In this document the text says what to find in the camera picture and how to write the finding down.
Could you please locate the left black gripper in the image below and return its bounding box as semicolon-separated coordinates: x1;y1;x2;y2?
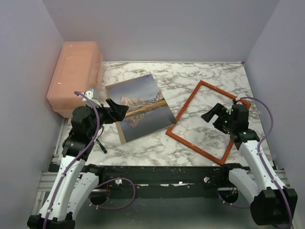
87;98;129;137

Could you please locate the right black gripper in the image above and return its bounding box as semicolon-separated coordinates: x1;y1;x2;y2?
202;103;236;134

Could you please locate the mountain landscape photo print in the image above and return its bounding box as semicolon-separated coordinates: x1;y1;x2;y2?
105;74;176;143

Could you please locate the orange wooden picture frame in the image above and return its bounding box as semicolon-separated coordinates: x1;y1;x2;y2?
166;80;237;166

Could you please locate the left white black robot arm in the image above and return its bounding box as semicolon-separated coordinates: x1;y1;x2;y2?
27;99;129;229

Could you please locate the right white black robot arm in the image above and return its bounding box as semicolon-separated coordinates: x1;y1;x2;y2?
201;103;297;227

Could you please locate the small black green connector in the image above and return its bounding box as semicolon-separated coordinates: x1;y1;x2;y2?
96;140;108;154

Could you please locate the pink translucent plastic box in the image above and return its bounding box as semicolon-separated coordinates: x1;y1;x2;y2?
47;42;103;118

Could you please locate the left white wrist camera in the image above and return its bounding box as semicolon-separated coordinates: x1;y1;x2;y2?
82;88;102;108

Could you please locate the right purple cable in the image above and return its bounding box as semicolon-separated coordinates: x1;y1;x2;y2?
238;97;293;227

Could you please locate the purple cable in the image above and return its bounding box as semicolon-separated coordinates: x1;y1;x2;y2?
42;91;100;229
238;97;293;227

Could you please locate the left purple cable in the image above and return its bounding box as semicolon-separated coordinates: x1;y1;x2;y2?
42;91;100;229

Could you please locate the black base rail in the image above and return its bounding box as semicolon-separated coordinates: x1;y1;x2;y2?
81;163;248;200

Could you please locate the aluminium extrusion rail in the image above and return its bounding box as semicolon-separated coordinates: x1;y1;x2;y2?
31;119;69;215

